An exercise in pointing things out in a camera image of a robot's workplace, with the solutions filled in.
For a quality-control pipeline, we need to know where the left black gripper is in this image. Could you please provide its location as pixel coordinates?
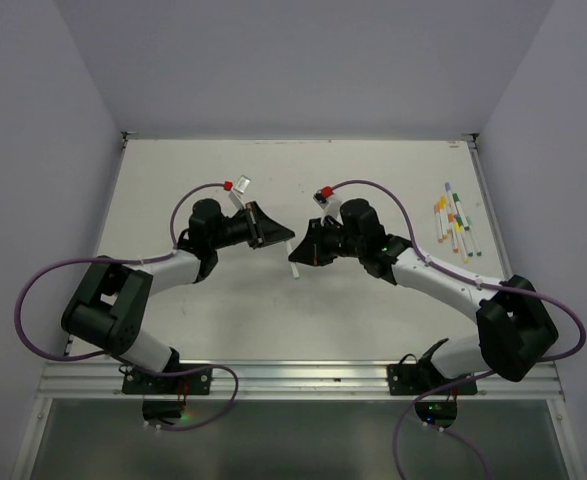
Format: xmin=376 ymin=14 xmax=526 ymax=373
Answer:
xmin=210 ymin=200 xmax=294 ymax=249

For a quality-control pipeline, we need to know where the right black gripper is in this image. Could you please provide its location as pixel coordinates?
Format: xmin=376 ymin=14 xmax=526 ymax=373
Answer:
xmin=290 ymin=215 xmax=365 ymax=265

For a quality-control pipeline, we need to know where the light green cap marker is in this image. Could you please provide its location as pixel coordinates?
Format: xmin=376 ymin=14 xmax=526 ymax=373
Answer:
xmin=285 ymin=240 xmax=300 ymax=280

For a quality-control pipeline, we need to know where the yellow cap marker front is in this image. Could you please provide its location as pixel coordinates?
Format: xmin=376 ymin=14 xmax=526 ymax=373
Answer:
xmin=438 ymin=196 xmax=451 ymax=240

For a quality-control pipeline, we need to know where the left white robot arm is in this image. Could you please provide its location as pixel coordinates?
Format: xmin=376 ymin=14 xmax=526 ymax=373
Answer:
xmin=61 ymin=198 xmax=295 ymax=393

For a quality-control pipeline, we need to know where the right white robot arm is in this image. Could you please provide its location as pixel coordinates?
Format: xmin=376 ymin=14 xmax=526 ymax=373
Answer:
xmin=289 ymin=199 xmax=559 ymax=393

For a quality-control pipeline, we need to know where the green cap marker lower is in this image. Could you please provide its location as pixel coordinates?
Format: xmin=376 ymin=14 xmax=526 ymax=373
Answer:
xmin=456 ymin=216 xmax=474 ymax=258

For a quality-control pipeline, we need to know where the mint cap marker right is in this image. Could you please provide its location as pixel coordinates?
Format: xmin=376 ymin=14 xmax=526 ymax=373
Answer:
xmin=466 ymin=216 xmax=483 ymax=257

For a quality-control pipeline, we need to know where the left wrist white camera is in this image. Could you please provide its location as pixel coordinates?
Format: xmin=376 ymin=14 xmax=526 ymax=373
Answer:
xmin=226 ymin=175 xmax=251 ymax=211

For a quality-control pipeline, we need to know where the wrist white camera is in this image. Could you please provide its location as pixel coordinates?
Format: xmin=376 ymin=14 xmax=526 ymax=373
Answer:
xmin=313 ymin=186 xmax=343 ymax=225
xmin=226 ymin=175 xmax=251 ymax=211

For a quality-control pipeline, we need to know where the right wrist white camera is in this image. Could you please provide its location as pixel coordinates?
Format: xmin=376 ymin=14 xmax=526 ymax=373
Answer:
xmin=313 ymin=186 xmax=343 ymax=225

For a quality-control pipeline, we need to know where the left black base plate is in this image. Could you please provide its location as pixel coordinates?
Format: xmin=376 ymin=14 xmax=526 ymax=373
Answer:
xmin=118 ymin=364 xmax=212 ymax=396

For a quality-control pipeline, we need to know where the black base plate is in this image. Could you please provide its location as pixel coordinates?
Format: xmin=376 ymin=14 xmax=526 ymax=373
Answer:
xmin=386 ymin=363 xmax=469 ymax=396
xmin=118 ymin=364 xmax=212 ymax=396

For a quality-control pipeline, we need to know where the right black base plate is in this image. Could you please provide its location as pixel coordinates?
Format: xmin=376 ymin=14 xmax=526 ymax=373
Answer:
xmin=386 ymin=363 xmax=469 ymax=396

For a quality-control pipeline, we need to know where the aluminium front rail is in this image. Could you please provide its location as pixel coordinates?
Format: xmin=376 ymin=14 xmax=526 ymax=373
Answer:
xmin=36 ymin=360 xmax=564 ymax=401

